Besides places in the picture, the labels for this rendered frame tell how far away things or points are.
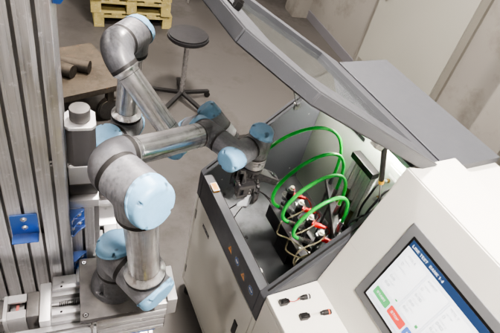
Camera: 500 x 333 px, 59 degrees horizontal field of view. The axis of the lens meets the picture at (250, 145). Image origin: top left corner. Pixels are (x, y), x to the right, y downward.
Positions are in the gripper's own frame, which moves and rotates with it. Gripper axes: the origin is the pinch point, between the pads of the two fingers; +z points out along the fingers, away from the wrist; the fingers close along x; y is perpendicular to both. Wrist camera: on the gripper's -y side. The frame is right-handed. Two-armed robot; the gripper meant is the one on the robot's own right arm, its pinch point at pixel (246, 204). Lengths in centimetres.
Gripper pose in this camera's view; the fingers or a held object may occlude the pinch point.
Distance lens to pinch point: 157.8
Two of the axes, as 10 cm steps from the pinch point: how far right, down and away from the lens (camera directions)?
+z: -2.0, 7.5, 6.3
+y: -8.9, 1.2, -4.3
